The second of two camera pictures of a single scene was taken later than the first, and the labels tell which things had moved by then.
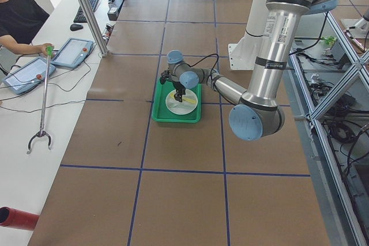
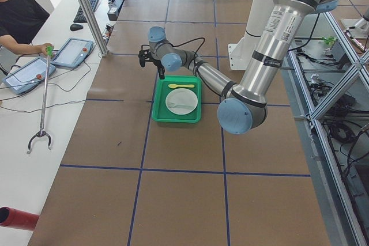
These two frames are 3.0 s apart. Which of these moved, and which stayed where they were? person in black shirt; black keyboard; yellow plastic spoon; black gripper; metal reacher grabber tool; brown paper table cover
Moved: black gripper; yellow plastic spoon
Stayed: person in black shirt; brown paper table cover; black keyboard; metal reacher grabber tool
